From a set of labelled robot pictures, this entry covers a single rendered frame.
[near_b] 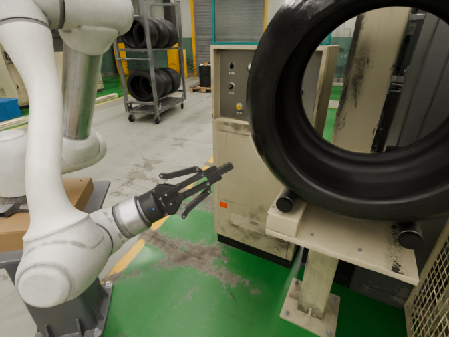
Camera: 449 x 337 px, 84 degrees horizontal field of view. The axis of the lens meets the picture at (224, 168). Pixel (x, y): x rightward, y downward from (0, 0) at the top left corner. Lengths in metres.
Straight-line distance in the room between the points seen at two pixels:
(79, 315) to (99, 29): 1.22
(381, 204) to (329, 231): 0.22
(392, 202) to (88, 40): 0.82
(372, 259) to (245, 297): 0.97
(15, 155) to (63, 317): 0.79
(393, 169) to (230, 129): 0.81
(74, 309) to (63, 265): 1.03
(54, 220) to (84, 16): 0.49
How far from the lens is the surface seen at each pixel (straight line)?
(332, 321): 1.59
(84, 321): 1.55
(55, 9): 0.75
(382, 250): 0.79
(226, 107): 1.41
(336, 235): 0.79
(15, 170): 1.13
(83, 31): 0.79
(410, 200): 0.62
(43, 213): 0.51
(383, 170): 0.88
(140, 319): 1.58
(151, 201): 0.60
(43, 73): 0.68
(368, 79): 0.93
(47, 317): 1.54
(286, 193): 0.69
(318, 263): 1.29
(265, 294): 1.61
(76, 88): 0.93
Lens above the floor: 1.29
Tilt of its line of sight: 27 degrees down
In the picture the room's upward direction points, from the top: straight up
